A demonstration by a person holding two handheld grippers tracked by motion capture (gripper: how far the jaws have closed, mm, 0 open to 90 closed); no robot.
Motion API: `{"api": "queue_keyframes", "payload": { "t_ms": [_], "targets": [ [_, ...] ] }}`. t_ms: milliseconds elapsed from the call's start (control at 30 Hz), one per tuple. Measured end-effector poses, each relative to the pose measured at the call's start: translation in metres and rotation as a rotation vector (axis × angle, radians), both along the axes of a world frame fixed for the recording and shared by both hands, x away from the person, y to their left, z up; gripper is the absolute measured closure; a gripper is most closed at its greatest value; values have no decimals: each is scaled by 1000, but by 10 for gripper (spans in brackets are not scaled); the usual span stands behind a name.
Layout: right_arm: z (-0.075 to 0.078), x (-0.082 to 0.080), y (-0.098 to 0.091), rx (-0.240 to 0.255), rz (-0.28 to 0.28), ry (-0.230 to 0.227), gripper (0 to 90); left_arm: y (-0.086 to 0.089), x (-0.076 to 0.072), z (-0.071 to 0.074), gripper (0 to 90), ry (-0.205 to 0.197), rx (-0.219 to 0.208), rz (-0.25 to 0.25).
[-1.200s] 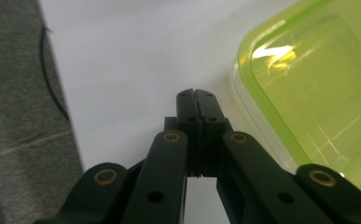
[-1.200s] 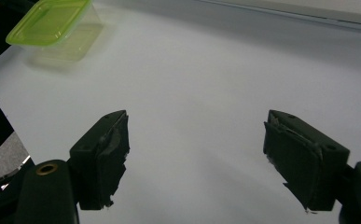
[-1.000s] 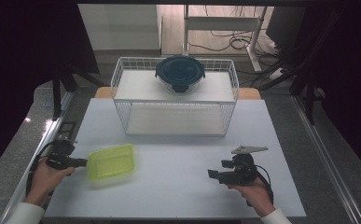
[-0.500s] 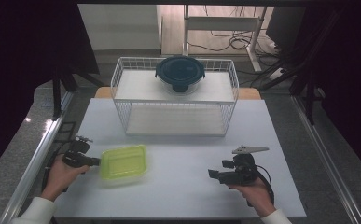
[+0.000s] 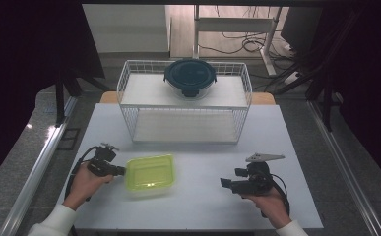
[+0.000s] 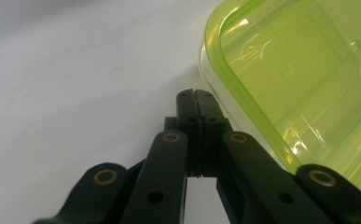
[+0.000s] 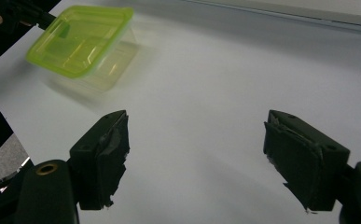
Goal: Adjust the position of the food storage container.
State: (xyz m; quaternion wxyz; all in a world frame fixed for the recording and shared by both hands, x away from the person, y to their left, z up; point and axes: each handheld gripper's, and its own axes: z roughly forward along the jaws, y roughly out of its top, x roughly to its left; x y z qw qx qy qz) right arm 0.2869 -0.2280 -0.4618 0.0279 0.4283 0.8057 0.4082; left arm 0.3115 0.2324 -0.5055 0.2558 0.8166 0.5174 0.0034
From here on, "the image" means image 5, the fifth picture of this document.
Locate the white cabinet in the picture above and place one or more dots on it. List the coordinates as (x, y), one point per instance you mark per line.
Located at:
(125, 26)

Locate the wooden table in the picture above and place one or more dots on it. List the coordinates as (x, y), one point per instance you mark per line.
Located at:
(263, 98)

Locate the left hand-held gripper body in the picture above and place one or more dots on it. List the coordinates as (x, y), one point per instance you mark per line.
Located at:
(101, 167)

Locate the person's left hand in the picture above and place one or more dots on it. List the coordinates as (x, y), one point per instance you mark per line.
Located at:
(84, 187)

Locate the dark monitor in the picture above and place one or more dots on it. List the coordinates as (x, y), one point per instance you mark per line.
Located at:
(301, 28)

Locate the black tripod stand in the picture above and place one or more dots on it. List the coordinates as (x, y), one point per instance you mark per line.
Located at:
(326, 98)
(60, 98)

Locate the round container with blue lid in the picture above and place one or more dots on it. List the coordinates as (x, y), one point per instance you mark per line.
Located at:
(190, 76)

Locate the dark curtain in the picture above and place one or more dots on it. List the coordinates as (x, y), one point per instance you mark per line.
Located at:
(375, 82)
(20, 65)

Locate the rectangular container with green lid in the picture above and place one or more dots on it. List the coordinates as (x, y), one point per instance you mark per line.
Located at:
(149, 172)

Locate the aluminium rail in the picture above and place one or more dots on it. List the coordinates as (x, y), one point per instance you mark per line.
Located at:
(342, 164)
(37, 173)

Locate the white metal desk frame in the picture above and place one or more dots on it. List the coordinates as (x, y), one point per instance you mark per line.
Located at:
(234, 24)

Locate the person's right hand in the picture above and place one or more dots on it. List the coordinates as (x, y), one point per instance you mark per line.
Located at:
(271, 206)

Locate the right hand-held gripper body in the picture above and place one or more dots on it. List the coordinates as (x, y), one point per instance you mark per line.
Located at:
(255, 178)

